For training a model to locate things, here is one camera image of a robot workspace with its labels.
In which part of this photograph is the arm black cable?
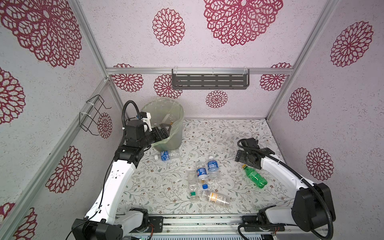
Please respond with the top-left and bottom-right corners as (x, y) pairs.
(236, 138), (334, 240)
(121, 100), (142, 128)

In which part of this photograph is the Pocari bottle blue cap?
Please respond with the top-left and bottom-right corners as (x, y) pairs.
(196, 161), (208, 190)

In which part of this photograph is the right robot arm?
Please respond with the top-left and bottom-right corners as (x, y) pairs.
(235, 138), (336, 240)

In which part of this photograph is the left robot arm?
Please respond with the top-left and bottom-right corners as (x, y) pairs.
(70, 120), (172, 240)

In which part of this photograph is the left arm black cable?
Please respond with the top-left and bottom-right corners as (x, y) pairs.
(121, 100), (142, 128)

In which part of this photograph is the clear plastic bin liner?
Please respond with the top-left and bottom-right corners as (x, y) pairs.
(140, 96), (185, 147)

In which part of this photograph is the clear bottle blue label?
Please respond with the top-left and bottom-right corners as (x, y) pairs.
(154, 150), (180, 162)

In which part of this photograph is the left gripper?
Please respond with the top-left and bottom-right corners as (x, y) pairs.
(139, 122), (171, 150)

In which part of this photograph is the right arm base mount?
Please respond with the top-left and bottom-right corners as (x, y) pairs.
(242, 215), (286, 232)

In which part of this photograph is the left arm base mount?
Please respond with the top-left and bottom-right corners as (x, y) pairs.
(130, 216), (164, 234)

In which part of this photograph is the clear bottle yellow label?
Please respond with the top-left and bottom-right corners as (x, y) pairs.
(201, 190), (231, 209)

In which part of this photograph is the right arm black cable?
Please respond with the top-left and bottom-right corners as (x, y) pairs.
(236, 138), (334, 240)

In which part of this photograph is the clear bottle green cap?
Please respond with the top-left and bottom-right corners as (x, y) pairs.
(187, 171), (199, 202)

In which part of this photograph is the grey slotted wall shelf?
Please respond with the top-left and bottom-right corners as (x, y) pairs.
(171, 69), (250, 90)

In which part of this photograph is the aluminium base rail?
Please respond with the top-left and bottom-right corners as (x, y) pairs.
(124, 214), (305, 236)

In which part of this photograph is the Pocari bottle white cap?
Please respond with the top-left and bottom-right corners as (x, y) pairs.
(207, 156), (220, 181)

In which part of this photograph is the black wire wall rack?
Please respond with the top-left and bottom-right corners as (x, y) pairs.
(78, 95), (111, 136)

